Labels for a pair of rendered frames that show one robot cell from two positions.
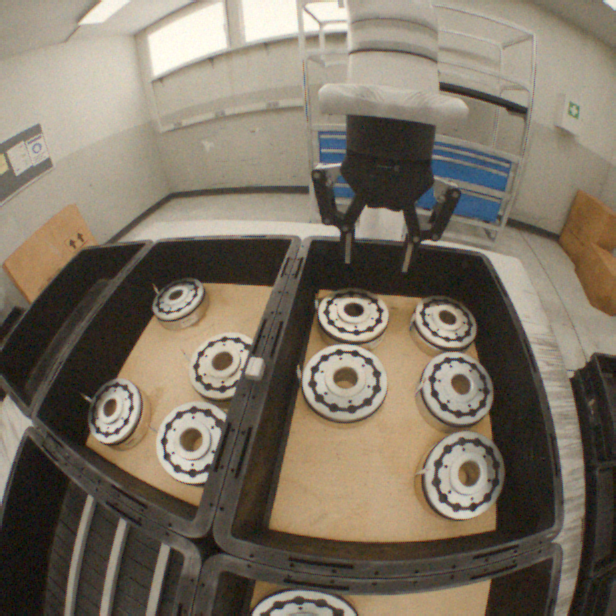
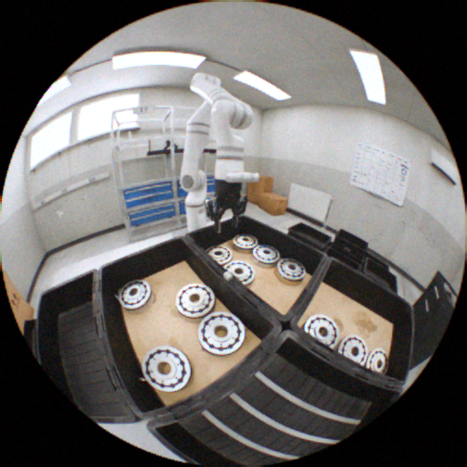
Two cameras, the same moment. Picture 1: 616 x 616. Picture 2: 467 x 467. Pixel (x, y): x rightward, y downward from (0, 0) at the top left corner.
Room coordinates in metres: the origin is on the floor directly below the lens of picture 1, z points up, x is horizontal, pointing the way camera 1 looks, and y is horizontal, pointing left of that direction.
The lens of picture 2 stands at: (0.00, 0.22, 1.17)
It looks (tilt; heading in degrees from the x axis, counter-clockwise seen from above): 31 degrees down; 303
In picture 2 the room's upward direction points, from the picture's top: 3 degrees clockwise
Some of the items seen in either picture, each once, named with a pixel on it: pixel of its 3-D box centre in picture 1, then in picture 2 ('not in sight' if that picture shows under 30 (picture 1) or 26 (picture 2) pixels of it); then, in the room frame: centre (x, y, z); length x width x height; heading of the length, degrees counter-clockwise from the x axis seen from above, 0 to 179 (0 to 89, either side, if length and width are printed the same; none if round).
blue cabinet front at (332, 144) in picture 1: (364, 167); (150, 203); (1.95, -0.53, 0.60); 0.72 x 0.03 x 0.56; 71
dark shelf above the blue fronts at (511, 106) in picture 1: (451, 89); (184, 151); (1.96, -1.22, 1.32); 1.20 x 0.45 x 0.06; 71
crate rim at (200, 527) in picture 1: (159, 328); (160, 300); (0.19, 0.19, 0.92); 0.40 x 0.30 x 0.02; 167
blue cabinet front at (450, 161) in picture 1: (465, 183); (199, 194); (1.69, -1.28, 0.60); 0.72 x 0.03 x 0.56; 71
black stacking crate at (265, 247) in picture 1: (176, 351); (168, 311); (0.19, 0.19, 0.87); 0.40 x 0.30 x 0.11; 167
